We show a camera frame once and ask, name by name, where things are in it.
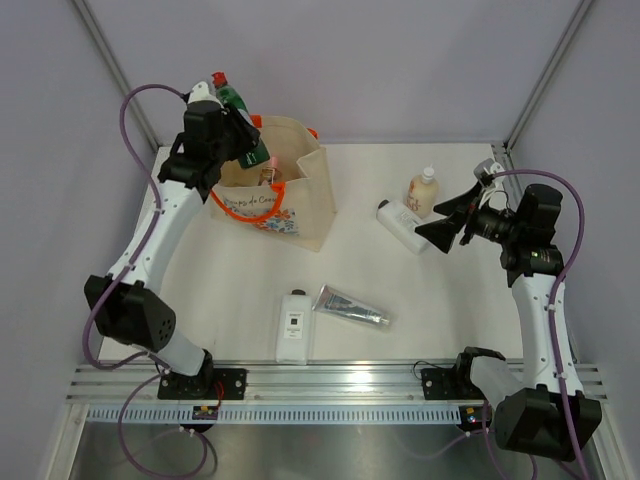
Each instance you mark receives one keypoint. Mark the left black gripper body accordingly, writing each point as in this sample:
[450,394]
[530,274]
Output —
[236,139]

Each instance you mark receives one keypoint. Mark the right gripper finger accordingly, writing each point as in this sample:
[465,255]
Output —
[442,233]
[458,203]

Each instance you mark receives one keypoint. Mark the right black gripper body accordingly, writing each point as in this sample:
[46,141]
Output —
[490,223]

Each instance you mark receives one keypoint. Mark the green bottle red cap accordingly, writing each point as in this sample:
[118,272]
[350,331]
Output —
[253,150]

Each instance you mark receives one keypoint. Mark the peach bottle pink cap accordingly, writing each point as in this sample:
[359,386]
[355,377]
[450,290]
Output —
[269,173]

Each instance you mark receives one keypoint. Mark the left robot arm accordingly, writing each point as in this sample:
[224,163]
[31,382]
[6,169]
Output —
[125,303]

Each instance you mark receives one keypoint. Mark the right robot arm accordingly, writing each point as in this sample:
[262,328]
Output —
[545,412]

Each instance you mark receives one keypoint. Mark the white flat bottle right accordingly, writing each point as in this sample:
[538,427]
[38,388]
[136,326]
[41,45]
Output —
[401,222]

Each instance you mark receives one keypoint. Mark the cream lotion bottle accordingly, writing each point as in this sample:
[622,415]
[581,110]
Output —
[422,193]

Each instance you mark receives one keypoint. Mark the silver tube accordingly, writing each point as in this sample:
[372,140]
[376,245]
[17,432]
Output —
[333,302]

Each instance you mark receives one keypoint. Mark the white flat bottle black cap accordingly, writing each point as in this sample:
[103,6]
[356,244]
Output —
[293,340]

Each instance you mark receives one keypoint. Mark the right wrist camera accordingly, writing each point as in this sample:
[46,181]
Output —
[486,173]

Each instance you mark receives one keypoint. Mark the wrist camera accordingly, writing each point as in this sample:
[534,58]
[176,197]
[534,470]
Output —
[486,173]
[201,91]

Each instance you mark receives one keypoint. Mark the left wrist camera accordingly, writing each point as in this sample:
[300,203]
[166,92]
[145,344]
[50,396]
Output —
[201,91]

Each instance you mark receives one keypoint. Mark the canvas bag orange handles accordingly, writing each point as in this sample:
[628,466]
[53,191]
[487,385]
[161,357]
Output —
[298,207]

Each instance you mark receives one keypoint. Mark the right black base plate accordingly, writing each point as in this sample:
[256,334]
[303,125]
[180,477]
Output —
[447,384]

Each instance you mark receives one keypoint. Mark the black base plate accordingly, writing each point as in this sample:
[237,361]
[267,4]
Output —
[447,384]
[224,383]

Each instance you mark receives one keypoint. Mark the white slotted cable duct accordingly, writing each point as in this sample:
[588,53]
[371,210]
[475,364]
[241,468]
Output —
[279,414]

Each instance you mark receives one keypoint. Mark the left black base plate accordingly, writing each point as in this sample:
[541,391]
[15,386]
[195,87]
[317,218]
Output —
[224,383]

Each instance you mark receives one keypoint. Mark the aluminium mounting rail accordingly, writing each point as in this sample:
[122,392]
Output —
[342,383]

